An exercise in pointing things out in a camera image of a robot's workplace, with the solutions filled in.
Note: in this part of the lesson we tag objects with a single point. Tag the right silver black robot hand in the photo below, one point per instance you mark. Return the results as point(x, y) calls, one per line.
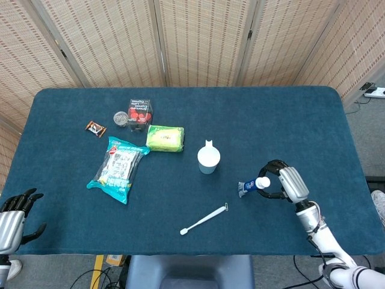
point(293, 183)

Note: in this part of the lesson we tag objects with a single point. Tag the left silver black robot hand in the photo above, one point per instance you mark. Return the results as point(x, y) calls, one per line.
point(10, 222)

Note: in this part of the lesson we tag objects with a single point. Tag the blue white toothpaste tube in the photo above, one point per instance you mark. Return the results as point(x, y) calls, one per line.
point(249, 186)

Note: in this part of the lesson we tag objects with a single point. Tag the white toothbrush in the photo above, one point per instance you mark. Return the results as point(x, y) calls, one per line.
point(203, 221)

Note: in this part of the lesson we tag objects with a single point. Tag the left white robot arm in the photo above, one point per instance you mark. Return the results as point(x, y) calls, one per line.
point(3, 269)

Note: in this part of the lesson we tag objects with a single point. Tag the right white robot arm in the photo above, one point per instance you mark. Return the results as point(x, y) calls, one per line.
point(328, 244)

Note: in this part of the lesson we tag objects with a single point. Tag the white plastic cup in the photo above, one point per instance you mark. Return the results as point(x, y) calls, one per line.
point(208, 161)

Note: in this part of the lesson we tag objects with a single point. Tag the white shoe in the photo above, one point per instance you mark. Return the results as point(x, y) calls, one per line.
point(14, 269)
point(379, 204)

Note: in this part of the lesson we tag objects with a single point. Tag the yellow cardboard box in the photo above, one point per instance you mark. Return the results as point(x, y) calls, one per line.
point(114, 260)

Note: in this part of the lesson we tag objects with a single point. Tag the teal clear snack bag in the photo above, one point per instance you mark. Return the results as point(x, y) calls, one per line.
point(118, 170)

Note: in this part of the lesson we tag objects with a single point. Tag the white power strip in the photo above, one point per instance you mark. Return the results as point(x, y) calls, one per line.
point(376, 92)

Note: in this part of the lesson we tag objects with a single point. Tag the small brown snack packet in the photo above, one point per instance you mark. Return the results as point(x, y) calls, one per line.
point(95, 128)

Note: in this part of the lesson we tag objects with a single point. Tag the grey blue seat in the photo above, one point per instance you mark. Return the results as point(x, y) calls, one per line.
point(189, 271)

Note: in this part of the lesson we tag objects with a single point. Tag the green tissue pack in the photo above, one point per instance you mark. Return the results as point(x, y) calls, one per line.
point(165, 138)

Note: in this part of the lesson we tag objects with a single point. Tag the blue table cloth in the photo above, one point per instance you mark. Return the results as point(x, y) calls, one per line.
point(150, 216)

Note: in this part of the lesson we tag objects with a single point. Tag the clear box with red contents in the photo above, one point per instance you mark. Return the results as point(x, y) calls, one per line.
point(139, 114)

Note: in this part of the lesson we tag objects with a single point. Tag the woven folding screen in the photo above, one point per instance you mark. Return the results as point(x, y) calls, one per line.
point(201, 39)

